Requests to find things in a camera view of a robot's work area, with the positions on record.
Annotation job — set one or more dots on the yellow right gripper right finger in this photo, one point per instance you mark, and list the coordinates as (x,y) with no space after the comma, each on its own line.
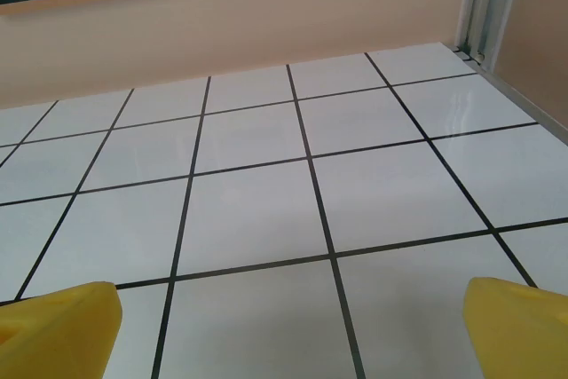
(519,334)

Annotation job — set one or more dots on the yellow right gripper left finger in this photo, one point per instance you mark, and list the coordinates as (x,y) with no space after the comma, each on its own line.
(53,334)

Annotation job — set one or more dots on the aluminium side rail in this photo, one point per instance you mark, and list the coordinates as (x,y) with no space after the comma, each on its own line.
(523,102)

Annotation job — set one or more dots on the aluminium corner post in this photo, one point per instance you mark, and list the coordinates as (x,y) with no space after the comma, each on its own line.
(481,6)

